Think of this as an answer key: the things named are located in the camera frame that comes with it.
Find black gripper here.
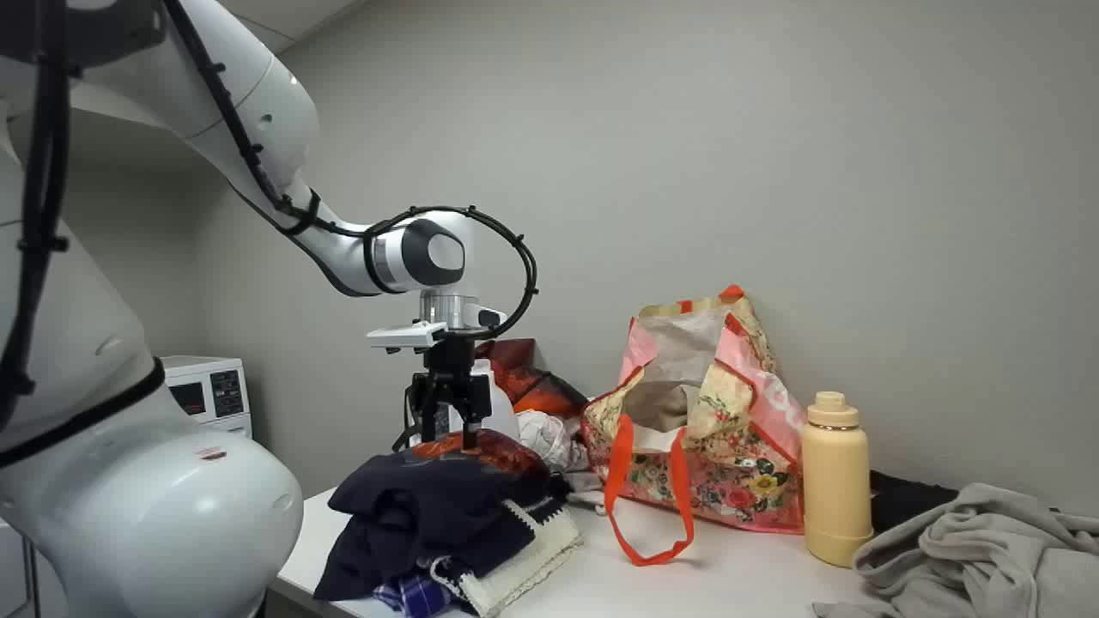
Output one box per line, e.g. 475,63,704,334
402,334,498,452

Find gray cloth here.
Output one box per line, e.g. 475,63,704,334
810,482,1099,618

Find navy blue clothing pile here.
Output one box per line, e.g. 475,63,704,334
314,439,578,604

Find orange patterned cloth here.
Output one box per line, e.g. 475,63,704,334
409,429,547,475

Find white crumpled cloth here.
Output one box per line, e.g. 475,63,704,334
513,406,591,476

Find cream canvas bag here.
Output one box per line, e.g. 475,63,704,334
452,495,589,618

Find blue patterned cloth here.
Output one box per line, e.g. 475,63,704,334
374,566,464,618

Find white control box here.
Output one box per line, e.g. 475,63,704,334
157,355,259,439

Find white table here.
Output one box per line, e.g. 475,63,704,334
266,485,922,618

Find cream insulated water bottle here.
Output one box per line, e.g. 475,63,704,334
796,389,876,573

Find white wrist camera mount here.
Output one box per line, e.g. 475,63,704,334
363,287,513,358

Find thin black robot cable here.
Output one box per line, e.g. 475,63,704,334
157,0,543,342

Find floral tote bag orange handles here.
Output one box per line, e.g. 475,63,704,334
578,280,808,569

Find thick black cable bundle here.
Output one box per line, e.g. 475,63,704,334
0,0,76,431

